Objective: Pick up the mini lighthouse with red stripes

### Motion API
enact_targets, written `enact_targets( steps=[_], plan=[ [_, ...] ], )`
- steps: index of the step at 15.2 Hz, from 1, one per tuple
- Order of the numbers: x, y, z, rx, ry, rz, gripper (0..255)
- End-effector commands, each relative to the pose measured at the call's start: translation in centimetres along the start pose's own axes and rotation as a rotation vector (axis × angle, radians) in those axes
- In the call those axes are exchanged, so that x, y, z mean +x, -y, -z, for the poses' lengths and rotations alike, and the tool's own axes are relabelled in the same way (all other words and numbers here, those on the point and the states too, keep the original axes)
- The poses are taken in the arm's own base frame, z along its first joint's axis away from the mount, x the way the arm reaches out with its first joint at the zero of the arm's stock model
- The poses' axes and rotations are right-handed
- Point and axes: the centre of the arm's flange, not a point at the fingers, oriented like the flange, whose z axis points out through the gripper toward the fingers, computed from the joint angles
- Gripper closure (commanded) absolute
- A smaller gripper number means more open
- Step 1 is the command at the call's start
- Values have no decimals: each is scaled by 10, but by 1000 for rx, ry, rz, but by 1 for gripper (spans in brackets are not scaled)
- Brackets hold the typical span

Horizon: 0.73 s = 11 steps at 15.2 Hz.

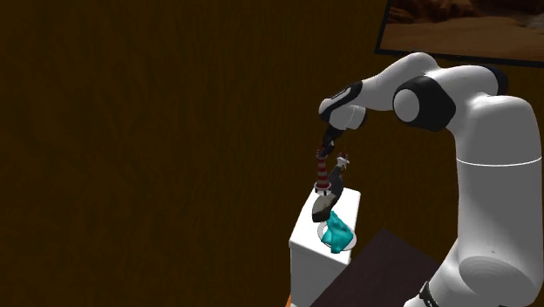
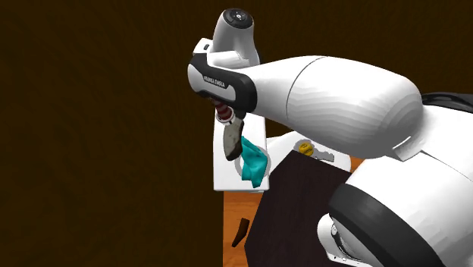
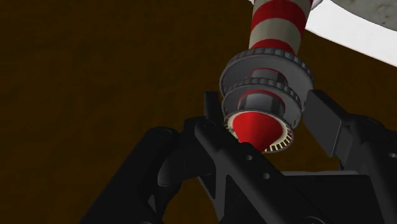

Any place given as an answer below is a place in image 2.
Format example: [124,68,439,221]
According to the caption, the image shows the teal crumpled cloth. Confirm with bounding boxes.
[240,135,269,189]

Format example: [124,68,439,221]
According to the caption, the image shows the grey key with yellow head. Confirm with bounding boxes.
[293,139,336,163]

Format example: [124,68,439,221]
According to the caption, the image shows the dark maroon robot stand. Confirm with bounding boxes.
[243,149,352,267]

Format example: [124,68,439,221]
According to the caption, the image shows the dark brown curved piece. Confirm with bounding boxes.
[230,217,251,248]

